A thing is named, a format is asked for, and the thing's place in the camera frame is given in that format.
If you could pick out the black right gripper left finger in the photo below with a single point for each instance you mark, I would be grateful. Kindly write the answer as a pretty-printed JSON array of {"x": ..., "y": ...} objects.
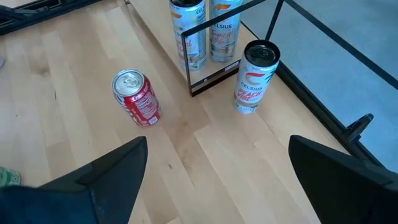
[{"x": 112, "y": 186}]

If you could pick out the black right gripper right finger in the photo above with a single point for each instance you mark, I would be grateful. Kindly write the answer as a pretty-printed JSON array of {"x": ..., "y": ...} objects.
[{"x": 342, "y": 186}]

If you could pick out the red Coca-Cola can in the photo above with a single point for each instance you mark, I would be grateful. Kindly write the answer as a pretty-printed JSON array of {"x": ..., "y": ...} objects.
[{"x": 138, "y": 99}]

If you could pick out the green Sprite can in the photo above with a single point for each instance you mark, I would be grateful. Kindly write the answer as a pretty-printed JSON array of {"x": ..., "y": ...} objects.
[{"x": 9, "y": 177}]

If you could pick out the white Celsius Peach Vibe can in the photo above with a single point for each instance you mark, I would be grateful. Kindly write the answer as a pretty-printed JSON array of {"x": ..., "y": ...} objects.
[{"x": 253, "y": 84}]

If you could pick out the white Celsius tall can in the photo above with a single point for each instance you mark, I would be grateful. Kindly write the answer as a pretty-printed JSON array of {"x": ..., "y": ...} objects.
[{"x": 189, "y": 43}]

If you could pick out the white Celsius Tropical Vibe can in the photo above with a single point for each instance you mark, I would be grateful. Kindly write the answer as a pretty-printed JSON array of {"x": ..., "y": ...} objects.
[{"x": 225, "y": 34}]

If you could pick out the black clamp knob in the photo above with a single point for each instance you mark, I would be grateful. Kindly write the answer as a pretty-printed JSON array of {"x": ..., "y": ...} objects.
[{"x": 359, "y": 126}]

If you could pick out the black aluminium rig frame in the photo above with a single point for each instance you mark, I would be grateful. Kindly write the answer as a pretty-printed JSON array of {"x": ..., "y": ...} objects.
[{"x": 314, "y": 105}]

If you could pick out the wooden shelf with black frame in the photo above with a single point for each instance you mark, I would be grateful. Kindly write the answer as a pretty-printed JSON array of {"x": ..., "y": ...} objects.
[{"x": 155, "y": 25}]

